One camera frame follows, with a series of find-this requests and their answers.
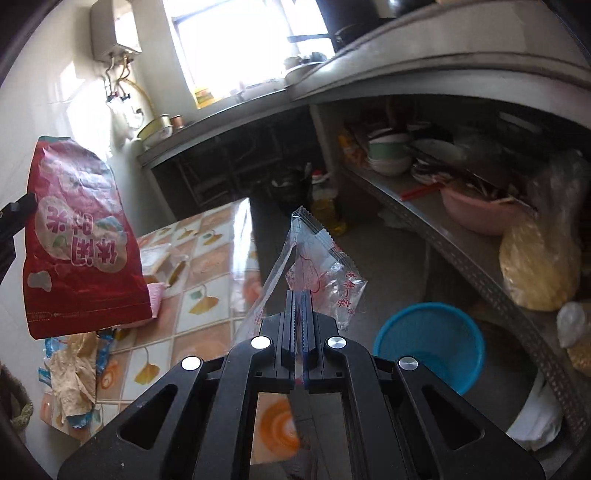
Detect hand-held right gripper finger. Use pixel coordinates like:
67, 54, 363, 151
58, 291, 304, 480
303, 291, 544, 480

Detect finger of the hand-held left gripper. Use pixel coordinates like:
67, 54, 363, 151
0, 191, 38, 283

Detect clear plastic wrapper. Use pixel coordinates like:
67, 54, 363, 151
235, 205, 370, 354

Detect red snack bag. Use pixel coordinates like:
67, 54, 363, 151
23, 135, 154, 340

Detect blue plastic basket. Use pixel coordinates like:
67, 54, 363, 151
373, 302, 487, 396

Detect blue plastic wrapper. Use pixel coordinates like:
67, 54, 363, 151
37, 330, 117, 431

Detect patterned tablecloth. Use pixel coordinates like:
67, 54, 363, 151
39, 196, 306, 468

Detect cooking oil bottle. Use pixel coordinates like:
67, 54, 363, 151
311, 170, 348, 237

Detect black pot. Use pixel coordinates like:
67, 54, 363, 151
270, 162, 313, 216

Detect metal shelf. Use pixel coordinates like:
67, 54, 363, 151
341, 162, 591, 445

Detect crumpled brown paper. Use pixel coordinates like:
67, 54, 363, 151
47, 332, 100, 428

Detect water heater pipes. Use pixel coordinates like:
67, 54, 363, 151
102, 54, 154, 117

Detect orange snack packet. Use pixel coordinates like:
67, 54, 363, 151
339, 128, 371, 165

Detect stack of bowls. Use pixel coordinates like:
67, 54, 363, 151
366, 129, 413, 177

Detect pink plastic basin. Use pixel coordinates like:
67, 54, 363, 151
440, 184, 537, 237

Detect white water heater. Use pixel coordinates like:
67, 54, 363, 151
90, 0, 143, 64

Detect stack of plates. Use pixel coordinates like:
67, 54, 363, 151
410, 137, 468, 186

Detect bag of yellow grain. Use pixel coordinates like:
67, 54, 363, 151
499, 150, 591, 313

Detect white paper sheet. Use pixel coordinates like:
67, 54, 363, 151
505, 382, 565, 452

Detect small clear plastic bag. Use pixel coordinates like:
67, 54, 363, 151
556, 302, 591, 363

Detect window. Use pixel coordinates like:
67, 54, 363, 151
161, 0, 336, 100

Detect concrete counter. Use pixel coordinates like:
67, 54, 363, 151
137, 0, 591, 168

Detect red utensil handle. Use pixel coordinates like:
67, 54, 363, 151
401, 182, 445, 202

